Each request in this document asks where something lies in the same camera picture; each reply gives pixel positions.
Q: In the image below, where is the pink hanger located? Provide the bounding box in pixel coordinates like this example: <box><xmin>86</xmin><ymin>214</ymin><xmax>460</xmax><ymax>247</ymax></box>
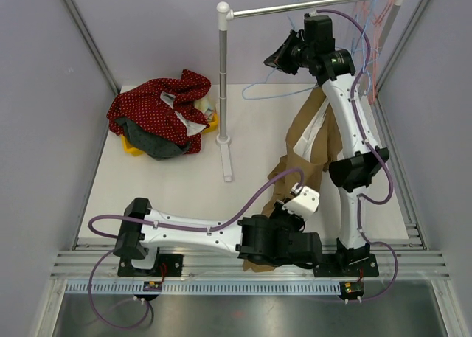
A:
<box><xmin>362</xmin><ymin>0</ymin><xmax>395</xmax><ymax>105</ymax></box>
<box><xmin>354</xmin><ymin>0</ymin><xmax>395</xmax><ymax>105</ymax></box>

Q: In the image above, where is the white slotted cable duct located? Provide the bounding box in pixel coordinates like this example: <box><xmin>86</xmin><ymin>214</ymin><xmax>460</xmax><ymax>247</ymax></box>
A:
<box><xmin>65</xmin><ymin>279</ymin><xmax>341</xmax><ymax>296</ymax></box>

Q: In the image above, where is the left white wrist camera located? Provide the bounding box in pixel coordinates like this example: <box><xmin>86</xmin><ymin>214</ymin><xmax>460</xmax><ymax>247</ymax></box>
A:
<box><xmin>282</xmin><ymin>183</ymin><xmax>320</xmax><ymax>220</ymax></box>

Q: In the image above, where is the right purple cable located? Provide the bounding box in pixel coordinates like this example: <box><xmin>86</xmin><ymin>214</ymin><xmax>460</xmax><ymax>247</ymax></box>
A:
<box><xmin>305</xmin><ymin>8</ymin><xmax>398</xmax><ymax>305</ymax></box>

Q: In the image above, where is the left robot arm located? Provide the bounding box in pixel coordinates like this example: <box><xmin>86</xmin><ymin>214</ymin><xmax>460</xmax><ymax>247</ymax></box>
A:
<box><xmin>114</xmin><ymin>198</ymin><xmax>322</xmax><ymax>276</ymax></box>

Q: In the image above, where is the yellow plastic tray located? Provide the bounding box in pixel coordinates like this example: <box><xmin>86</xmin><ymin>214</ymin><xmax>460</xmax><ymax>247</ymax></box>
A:
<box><xmin>120</xmin><ymin>111</ymin><xmax>219</xmax><ymax>156</ymax></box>

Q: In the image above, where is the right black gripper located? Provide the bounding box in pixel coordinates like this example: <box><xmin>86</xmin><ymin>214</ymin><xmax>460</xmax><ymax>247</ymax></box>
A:
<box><xmin>265</xmin><ymin>29</ymin><xmax>315</xmax><ymax>75</ymax></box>

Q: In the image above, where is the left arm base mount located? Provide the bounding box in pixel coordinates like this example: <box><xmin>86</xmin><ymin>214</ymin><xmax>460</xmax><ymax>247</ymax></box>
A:
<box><xmin>117</xmin><ymin>253</ymin><xmax>184</xmax><ymax>277</ymax></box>

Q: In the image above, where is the purple cable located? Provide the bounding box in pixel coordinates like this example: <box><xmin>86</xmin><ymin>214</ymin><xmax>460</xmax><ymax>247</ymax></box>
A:
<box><xmin>88</xmin><ymin>167</ymin><xmax>305</xmax><ymax>330</ymax></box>
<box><xmin>305</xmin><ymin>8</ymin><xmax>398</xmax><ymax>305</ymax></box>

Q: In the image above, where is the white metal clothes rack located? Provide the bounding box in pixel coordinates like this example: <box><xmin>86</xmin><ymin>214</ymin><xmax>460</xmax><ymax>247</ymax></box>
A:
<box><xmin>216</xmin><ymin>0</ymin><xmax>404</xmax><ymax>182</ymax></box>

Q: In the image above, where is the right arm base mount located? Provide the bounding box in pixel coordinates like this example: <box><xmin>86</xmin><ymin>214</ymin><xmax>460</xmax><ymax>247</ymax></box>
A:
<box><xmin>313</xmin><ymin>254</ymin><xmax>380</xmax><ymax>278</ymax></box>

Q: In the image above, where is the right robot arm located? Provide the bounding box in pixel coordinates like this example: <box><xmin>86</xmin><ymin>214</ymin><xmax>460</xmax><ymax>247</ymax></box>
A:
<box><xmin>264</xmin><ymin>14</ymin><xmax>389</xmax><ymax>277</ymax></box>

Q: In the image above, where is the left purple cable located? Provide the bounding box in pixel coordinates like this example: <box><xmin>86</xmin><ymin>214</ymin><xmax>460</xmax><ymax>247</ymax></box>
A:
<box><xmin>88</xmin><ymin>167</ymin><xmax>305</xmax><ymax>330</ymax></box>

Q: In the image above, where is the grey dotted skirt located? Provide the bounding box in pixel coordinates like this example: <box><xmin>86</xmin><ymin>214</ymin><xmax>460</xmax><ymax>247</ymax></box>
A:
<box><xmin>115</xmin><ymin>117</ymin><xmax>192</xmax><ymax>160</ymax></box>

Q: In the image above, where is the tan skirt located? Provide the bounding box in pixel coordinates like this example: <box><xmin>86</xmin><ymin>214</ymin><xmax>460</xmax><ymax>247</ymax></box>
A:
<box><xmin>243</xmin><ymin>87</ymin><xmax>342</xmax><ymax>272</ymax></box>

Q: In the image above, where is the floral pastel skirt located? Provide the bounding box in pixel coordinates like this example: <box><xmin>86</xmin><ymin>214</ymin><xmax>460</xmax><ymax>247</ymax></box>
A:
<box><xmin>193</xmin><ymin>96</ymin><xmax>215</xmax><ymax>122</ymax></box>

